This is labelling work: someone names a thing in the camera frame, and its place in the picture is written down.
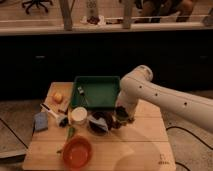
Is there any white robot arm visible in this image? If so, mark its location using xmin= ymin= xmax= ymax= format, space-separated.
xmin=116 ymin=65 xmax=213 ymax=133

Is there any green chili pepper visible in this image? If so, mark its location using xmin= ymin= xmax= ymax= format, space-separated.
xmin=67 ymin=127 xmax=75 ymax=141

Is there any blue cloth in bowl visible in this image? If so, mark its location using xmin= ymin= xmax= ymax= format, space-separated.
xmin=88 ymin=115 xmax=109 ymax=132

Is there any white handled brush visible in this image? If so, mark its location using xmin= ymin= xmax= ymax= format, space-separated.
xmin=41 ymin=103 xmax=68 ymax=127

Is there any blue sponge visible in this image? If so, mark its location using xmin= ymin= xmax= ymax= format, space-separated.
xmin=34 ymin=112 xmax=48 ymax=132

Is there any white cup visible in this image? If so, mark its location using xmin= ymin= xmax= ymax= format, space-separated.
xmin=71 ymin=107 xmax=87 ymax=124

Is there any black office chair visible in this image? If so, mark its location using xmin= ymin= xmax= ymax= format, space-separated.
xmin=21 ymin=0 xmax=53 ymax=14

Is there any dark brown bowl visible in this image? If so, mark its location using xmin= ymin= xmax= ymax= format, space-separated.
xmin=88 ymin=111 xmax=113 ymax=136

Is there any wooden table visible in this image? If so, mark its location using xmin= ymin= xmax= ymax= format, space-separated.
xmin=21 ymin=82 xmax=177 ymax=171

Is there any metal fork in tray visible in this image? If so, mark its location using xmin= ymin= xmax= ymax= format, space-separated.
xmin=77 ymin=86 xmax=89 ymax=105

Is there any green plastic tray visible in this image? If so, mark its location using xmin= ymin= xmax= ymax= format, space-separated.
xmin=70 ymin=76 xmax=120 ymax=109

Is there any orange plastic bowl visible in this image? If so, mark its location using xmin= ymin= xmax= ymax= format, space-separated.
xmin=62 ymin=136 xmax=92 ymax=171

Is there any dark grape bunch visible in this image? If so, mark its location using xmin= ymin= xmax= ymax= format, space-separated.
xmin=113 ymin=118 xmax=135 ymax=129

